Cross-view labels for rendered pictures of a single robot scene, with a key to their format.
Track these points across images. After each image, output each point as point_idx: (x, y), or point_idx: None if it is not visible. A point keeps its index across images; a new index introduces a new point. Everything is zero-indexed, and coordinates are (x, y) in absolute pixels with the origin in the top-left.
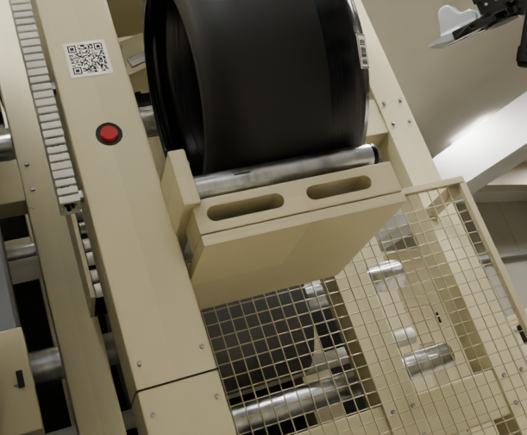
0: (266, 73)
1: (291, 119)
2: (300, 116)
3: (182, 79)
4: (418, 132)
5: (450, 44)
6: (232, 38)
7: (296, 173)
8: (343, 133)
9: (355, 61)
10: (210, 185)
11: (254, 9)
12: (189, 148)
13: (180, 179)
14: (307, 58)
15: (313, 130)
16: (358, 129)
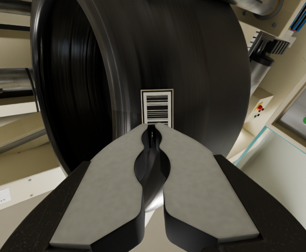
0: (244, 88)
1: (229, 39)
2: (224, 40)
3: (96, 96)
4: None
5: (141, 138)
6: (245, 117)
7: None
8: (181, 4)
9: (181, 98)
10: (273, 1)
11: (232, 142)
12: (99, 51)
13: (298, 12)
14: (222, 102)
15: (211, 20)
16: (159, 1)
